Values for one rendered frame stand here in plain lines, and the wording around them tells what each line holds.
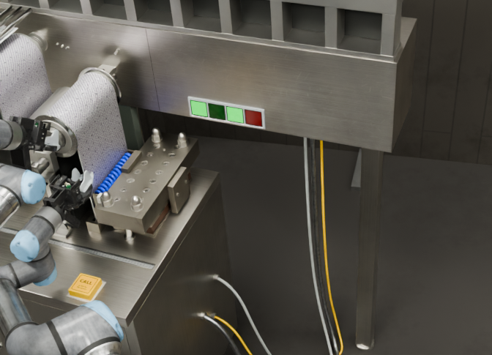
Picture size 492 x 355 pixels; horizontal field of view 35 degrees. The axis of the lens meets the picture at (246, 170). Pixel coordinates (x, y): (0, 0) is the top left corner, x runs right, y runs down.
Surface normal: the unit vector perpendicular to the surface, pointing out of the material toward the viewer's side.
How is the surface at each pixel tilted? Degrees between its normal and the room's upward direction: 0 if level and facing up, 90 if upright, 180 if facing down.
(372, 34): 90
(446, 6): 90
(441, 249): 0
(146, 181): 0
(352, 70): 90
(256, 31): 0
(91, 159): 90
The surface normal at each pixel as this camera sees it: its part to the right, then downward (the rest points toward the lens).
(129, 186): -0.07, -0.77
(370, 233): -0.37, 0.61
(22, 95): 0.93, 0.21
